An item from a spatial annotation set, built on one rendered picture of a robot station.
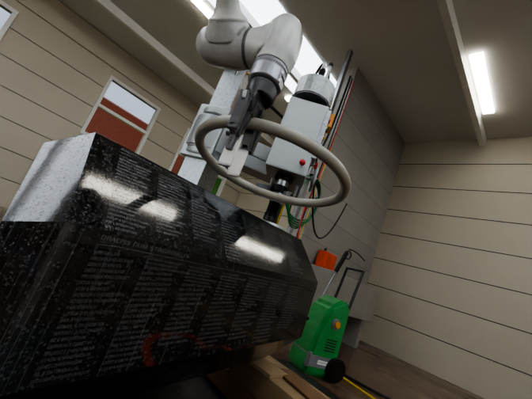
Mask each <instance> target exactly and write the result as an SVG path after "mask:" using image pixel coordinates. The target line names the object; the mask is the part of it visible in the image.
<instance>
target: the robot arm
mask: <svg viewBox="0 0 532 399"><path fill-rule="evenodd" d="M302 38H303V34H302V26H301V23H300V21H299V19H298V18H297V17H296V16H294V15H292V14H290V13H282V14H280V15H279V16H277V17H275V18H273V19H272V20H271V21H270V22H269V23H267V24H265V25H261V26H258V27H255V28H250V26H249V23H248V18H246V17H245V15H244V14H243V13H242V11H241V8H240V4H239V0H216V3H215V11H214V13H213V14H212V15H211V17H210V18H209V23H208V26H206V27H204V28H202V29H201V31H200V32H199V33H198V35H197V37H196V50H197V52H198V54H199V57H200V58H201V59H202V60H203V61H204V62H205V63H207V64H208V65H210V66H213V67H216V68H219V69H223V70H235V71H243V70H250V72H249V76H248V85H247V86H246V89H241V90H240V93H239V98H238V100H237V103H236V105H235V107H234V110H233V112H232V114H231V116H230V119H229V121H228V124H227V125H226V127H227V129H230V131H226V135H228V136H229V138H228V140H227V142H226V145H225V147H224V149H223V152H222V154H221V157H220V159H219V160H218V164H219V165H223V166H227V167H229V169H228V171H227V176H232V177H239V175H240V173H241V170H242V167H243V165H244V163H245V160H246V158H247V156H248V155H253V153H254V150H255V149H256V147H257V143H258V141H259V139H260V136H261V133H262V132H259V131H252V130H248V129H245V128H246V127H247V125H248V123H249V121H250V120H251V119H252V118H254V117H256V118H260V119H263V117H264V111H265V110H266V109H268V108H271V107H272V106H273V103H274V101H275V98H276V96H278V95H279V94H280V93H281V91H282V89H283V86H284V83H285V81H286V80H287V76H288V74H289V73H290V72H291V71H292V70H293V68H294V66H295V64H296V61H297V59H298V56H299V52H300V50H301V46H302ZM233 123H234V124H233ZM243 131H245V133H244V135H243V138H242V140H241V139H240V137H241V134H242V133H243ZM240 143H241V146H240ZM239 146H240V149H238V147H239Z"/></svg>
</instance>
